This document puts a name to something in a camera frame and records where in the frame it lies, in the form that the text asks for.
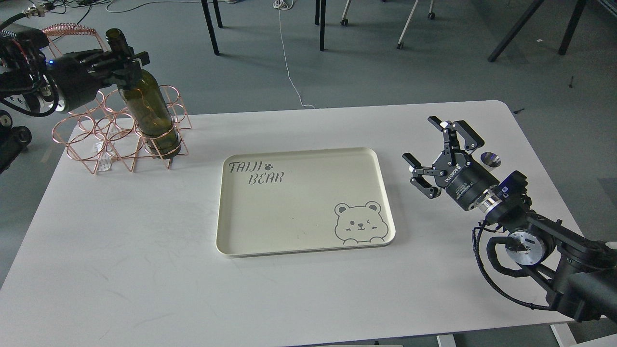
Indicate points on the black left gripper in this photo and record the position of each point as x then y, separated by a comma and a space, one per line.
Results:
78, 81

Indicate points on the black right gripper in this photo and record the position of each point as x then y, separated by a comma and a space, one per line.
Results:
463, 179

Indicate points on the silver steel jigger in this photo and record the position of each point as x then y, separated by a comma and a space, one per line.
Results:
490, 160

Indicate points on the dark green wine bottle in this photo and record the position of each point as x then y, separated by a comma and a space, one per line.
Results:
146, 104

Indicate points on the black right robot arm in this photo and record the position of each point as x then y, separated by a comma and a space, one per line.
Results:
577, 274

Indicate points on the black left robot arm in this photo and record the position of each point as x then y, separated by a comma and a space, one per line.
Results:
38, 87

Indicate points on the black table legs left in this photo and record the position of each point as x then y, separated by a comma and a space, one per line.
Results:
210, 23

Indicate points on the white rolling chair base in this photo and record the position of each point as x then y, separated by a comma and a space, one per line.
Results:
431, 15

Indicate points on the cream bear serving tray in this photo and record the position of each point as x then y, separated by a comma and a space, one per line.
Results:
299, 201

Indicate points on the black table legs centre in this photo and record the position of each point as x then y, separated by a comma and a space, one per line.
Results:
320, 17

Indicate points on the copper wire bottle rack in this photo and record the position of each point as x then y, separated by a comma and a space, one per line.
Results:
103, 132

